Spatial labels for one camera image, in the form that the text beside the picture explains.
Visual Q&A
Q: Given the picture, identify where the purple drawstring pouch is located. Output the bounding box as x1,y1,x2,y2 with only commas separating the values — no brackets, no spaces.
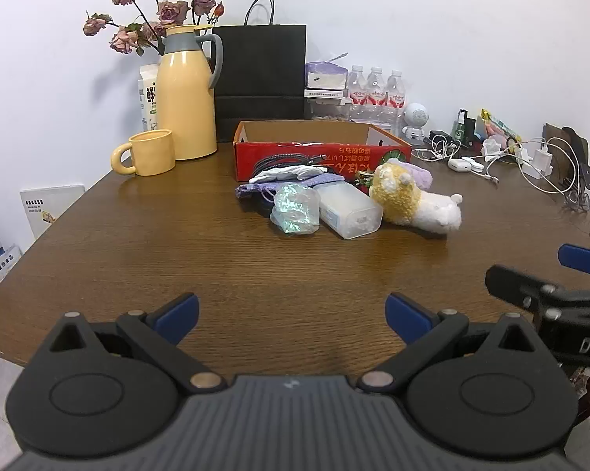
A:
236,172,347,202

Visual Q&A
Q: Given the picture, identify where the brown leather holder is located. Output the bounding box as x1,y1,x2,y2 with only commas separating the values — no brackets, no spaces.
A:
543,122,590,193

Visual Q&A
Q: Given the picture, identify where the white charging cable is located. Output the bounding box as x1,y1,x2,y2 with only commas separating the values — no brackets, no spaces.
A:
489,136,586,195

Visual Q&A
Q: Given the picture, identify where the yellow white alpaca plush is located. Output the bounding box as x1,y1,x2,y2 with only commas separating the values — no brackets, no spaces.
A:
368,162,464,235

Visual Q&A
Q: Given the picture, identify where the white robot toy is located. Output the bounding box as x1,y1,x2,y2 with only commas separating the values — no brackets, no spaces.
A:
402,103,431,141

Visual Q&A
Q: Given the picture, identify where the translucent plastic case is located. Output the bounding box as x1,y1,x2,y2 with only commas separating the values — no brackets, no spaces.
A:
317,183,384,240

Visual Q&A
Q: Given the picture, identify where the black cable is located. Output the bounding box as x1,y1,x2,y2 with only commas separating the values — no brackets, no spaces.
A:
250,152,335,177

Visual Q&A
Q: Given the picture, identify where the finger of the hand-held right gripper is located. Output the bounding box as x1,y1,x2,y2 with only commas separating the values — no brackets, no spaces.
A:
557,244,590,279
486,265,566,312

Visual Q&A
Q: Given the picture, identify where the white charger plug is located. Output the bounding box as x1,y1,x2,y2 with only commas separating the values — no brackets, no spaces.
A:
516,144,555,180

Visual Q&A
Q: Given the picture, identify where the white carton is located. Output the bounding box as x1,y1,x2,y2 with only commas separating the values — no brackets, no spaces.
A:
138,64,162,133

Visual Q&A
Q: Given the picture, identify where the iridescent bundle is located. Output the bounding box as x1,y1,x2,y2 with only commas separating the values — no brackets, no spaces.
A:
270,183,322,236

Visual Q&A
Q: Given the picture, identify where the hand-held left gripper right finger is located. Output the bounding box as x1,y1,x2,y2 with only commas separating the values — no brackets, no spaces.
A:
358,292,546,394

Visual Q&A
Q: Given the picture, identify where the purple fuzzy plush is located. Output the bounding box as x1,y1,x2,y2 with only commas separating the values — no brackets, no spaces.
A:
386,158,433,192

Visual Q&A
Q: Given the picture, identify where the white glove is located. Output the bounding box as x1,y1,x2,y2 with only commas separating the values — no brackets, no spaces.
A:
250,164,328,184

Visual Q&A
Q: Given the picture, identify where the clear water bottle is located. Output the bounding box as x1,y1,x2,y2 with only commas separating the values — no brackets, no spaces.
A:
385,69,408,131
347,64,369,123
366,66,389,126

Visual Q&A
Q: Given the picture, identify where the yellow mug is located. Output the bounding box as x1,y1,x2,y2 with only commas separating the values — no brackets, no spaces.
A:
110,129,177,177

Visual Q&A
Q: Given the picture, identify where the red cardboard box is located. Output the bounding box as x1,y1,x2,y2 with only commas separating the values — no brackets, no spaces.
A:
233,120,414,182

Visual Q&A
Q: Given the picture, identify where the yellow thermos jug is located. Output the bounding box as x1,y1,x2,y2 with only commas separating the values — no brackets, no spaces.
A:
156,24,224,161

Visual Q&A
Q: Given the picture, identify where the white cardboard box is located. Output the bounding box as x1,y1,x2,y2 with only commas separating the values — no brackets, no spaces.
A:
20,185,87,241

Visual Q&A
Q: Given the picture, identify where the dried rose bouquet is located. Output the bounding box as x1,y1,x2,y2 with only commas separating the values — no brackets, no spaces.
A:
83,0,225,57

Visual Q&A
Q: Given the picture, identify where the colourful snack packet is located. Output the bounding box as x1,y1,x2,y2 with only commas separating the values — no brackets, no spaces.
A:
479,108,522,144

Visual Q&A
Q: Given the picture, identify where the white earbuds case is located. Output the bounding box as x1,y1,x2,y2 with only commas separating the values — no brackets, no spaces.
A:
447,157,485,173

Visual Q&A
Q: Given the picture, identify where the purple tissue pack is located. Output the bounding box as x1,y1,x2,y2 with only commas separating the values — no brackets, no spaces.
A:
305,51,350,91

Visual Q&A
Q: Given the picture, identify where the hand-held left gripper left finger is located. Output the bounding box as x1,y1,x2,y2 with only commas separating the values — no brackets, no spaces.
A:
48,293,227,394

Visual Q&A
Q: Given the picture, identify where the black paper bag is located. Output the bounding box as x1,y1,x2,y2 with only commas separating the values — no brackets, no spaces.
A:
211,0,308,144

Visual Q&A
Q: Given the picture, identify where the flat white box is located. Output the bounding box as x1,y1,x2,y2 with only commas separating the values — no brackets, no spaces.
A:
304,87,351,106

